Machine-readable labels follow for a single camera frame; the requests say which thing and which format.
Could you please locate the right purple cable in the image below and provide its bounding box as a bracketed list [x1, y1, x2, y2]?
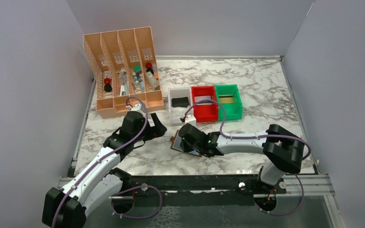
[180, 99, 312, 218]

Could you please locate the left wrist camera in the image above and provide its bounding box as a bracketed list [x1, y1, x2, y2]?
[127, 103, 147, 116]

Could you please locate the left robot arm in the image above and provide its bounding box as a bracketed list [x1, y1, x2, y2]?
[42, 110, 167, 228]

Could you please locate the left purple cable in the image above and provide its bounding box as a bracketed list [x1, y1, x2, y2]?
[50, 96, 163, 228]

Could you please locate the purple cable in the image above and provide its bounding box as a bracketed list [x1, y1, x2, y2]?
[180, 99, 312, 218]
[50, 96, 163, 228]

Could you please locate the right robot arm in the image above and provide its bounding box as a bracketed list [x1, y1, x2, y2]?
[178, 123, 308, 193]

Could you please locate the red plastic bin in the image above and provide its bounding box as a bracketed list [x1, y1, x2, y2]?
[191, 86, 219, 123]

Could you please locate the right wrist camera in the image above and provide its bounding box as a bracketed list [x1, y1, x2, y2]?
[180, 114, 197, 126]

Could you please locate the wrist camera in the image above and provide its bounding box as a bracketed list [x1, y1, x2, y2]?
[127, 103, 147, 116]
[180, 114, 197, 126]

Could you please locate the red black stamp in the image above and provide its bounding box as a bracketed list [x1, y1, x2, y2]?
[104, 77, 112, 93]

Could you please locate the white plastic bin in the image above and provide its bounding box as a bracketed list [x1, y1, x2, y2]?
[168, 87, 193, 126]

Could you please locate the black mounting rail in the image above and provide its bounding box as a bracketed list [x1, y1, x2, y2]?
[56, 173, 331, 209]

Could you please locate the gold card in green bin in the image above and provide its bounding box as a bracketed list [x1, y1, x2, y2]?
[218, 95, 235, 104]

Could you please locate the black card in white bin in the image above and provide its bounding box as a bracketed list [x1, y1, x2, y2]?
[171, 97, 190, 107]

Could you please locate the silver card in red bin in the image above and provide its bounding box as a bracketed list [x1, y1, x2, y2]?
[193, 95, 211, 103]

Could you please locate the orange desk organizer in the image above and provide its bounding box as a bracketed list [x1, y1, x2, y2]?
[83, 27, 164, 119]

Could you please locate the green plastic bin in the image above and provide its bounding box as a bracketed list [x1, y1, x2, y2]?
[214, 84, 243, 121]

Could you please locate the brown leather card holder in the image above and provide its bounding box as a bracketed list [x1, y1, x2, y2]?
[170, 130, 202, 157]

